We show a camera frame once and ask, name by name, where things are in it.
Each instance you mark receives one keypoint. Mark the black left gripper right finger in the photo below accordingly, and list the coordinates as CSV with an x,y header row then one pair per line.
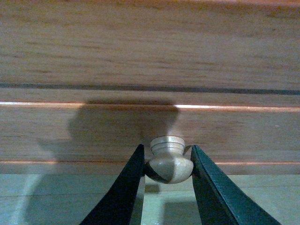
x,y
220,201

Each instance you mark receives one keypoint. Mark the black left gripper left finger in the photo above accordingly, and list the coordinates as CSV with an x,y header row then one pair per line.
x,y
116,207

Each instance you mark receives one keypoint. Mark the drawer round knob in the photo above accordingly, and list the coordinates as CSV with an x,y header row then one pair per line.
x,y
168,166

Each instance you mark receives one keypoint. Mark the wooden drawer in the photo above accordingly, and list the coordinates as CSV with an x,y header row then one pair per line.
x,y
67,131

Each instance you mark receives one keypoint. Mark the wooden nightstand cabinet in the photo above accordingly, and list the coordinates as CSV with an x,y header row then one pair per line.
x,y
163,45

